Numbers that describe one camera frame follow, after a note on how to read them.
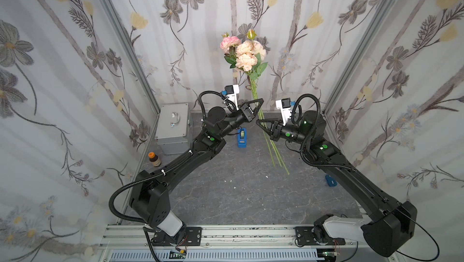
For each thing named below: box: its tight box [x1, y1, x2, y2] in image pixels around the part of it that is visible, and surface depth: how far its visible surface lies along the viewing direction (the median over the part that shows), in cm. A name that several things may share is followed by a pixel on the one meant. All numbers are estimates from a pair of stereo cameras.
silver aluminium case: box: [155, 102, 193, 155], surface depth 95 cm
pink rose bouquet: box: [219, 29, 290, 176], surface depth 63 cm
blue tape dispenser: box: [236, 127, 248, 148], surface depth 106 cm
